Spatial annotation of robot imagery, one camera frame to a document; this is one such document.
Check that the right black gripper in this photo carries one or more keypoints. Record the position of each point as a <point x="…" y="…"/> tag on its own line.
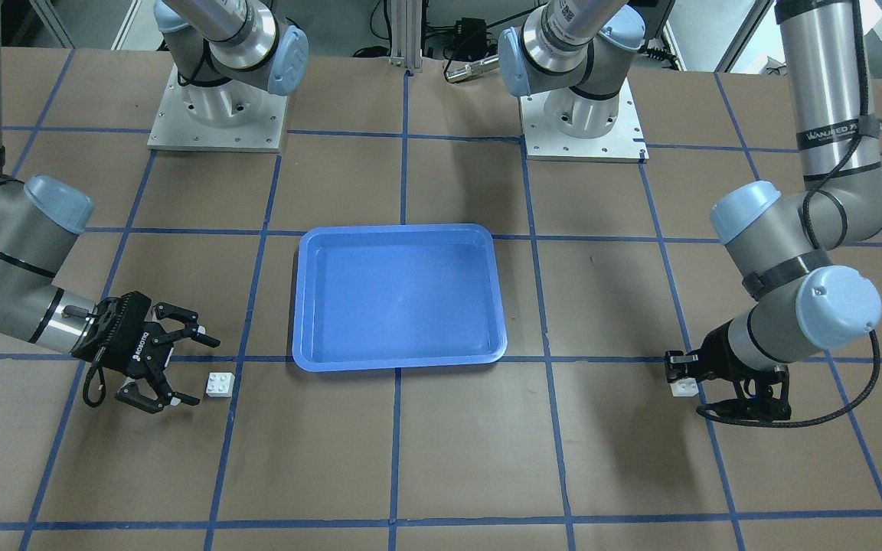
<point x="144" y="353"/>

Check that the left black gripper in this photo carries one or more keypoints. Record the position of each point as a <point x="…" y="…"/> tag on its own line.
<point x="719" y="353"/>

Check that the white block with studs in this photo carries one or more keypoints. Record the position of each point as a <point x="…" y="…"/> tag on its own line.
<point x="220" y="385"/>

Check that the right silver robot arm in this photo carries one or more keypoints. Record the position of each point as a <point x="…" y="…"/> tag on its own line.
<point x="40" y="221"/>

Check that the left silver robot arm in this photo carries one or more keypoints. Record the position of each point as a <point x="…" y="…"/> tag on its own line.
<point x="804" y="302"/>

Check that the blue plastic tray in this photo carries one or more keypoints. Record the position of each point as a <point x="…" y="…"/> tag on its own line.
<point x="406" y="295"/>

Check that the black power adapter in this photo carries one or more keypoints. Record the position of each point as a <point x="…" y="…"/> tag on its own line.
<point x="469" y="33"/>

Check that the aluminium frame post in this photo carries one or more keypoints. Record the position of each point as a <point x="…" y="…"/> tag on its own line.
<point x="405" y="34"/>

